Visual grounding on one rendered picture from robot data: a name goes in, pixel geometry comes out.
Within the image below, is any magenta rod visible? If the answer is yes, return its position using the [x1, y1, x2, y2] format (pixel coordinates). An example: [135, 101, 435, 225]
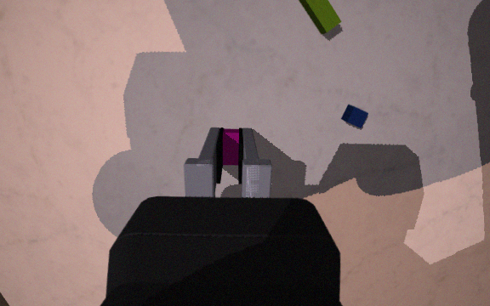
[223, 129, 239, 165]

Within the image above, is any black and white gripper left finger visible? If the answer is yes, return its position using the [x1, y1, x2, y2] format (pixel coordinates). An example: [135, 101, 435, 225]
[184, 127, 224, 197]

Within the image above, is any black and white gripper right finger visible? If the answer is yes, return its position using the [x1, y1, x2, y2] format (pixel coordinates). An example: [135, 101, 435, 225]
[238, 127, 272, 198]

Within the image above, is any lime green rod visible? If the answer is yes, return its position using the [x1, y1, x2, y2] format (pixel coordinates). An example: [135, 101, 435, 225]
[299, 0, 342, 34]

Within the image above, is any small dark blue cube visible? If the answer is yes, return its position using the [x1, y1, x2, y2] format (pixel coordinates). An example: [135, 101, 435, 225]
[341, 105, 368, 128]

